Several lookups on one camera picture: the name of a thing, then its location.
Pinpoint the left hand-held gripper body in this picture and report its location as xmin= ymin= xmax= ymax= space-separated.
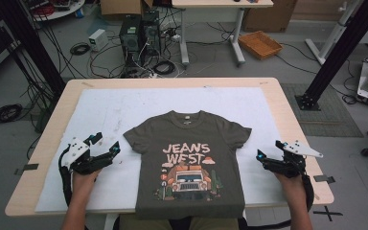
xmin=59 ymin=137 xmax=113 ymax=175

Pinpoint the orange wicker basket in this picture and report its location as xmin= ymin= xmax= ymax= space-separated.
xmin=238 ymin=30 xmax=284 ymax=60

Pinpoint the round white table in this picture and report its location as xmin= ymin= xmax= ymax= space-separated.
xmin=22 ymin=0 xmax=86 ymax=23

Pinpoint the large black cable coil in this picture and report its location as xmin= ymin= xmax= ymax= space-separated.
xmin=0 ymin=103 xmax=24 ymax=126

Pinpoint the large closed cardboard box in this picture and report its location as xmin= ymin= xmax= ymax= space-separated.
xmin=242 ymin=0 xmax=298 ymax=33

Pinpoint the black frame post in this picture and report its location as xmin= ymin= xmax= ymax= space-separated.
xmin=0 ymin=0 xmax=66 ymax=97
xmin=295 ymin=0 xmax=368 ymax=111

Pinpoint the small black computer tower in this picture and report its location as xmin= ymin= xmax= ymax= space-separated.
xmin=141 ymin=11 xmax=162 ymax=58

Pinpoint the light wooden table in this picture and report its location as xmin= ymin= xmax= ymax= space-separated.
xmin=4 ymin=77 xmax=335 ymax=230

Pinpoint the white foam mat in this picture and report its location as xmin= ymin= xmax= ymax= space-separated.
xmin=34 ymin=86 xmax=305 ymax=214

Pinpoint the hand-held gripper black cable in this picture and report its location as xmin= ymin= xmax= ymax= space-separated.
xmin=57 ymin=145 xmax=75 ymax=207
xmin=301 ymin=173 xmax=315 ymax=213

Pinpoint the person's right hand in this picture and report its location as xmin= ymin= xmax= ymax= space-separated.
xmin=274 ymin=171 xmax=305 ymax=199

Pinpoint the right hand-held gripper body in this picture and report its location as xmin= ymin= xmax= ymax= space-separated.
xmin=269 ymin=139 xmax=324 ymax=179

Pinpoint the white metal stand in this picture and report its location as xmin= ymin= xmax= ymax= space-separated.
xmin=305 ymin=0 xmax=368 ymax=65

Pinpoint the olive printed t-shirt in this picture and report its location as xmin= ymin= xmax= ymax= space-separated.
xmin=123 ymin=109 xmax=253 ymax=220

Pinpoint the right hand-held gripper black cable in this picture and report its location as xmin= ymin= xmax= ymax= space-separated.
xmin=301 ymin=173 xmax=315 ymax=213

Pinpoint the black tape strip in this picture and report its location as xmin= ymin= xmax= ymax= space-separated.
xmin=13 ymin=163 xmax=40 ymax=176
xmin=313 ymin=174 xmax=336 ymax=185

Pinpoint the grey floor mat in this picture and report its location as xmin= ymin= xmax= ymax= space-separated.
xmin=281 ymin=83 xmax=364 ymax=138

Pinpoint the person's left hand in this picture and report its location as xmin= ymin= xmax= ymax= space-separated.
xmin=71 ymin=169 xmax=103 ymax=196

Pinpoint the left hand-held gripper black cable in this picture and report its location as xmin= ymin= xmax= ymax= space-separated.
xmin=57 ymin=145 xmax=75 ymax=207

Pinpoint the white desk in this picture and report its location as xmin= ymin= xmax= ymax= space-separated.
xmin=172 ymin=0 xmax=274 ymax=67

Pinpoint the small black cable coil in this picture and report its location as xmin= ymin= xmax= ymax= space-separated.
xmin=69 ymin=42 xmax=91 ymax=57

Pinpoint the black tape cross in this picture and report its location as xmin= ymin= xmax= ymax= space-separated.
xmin=312 ymin=205 xmax=344 ymax=222

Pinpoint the white power supply box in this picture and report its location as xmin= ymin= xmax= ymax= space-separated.
xmin=88 ymin=28 xmax=109 ymax=52

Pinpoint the large black computer tower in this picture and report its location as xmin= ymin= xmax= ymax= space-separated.
xmin=119 ymin=14 xmax=143 ymax=70

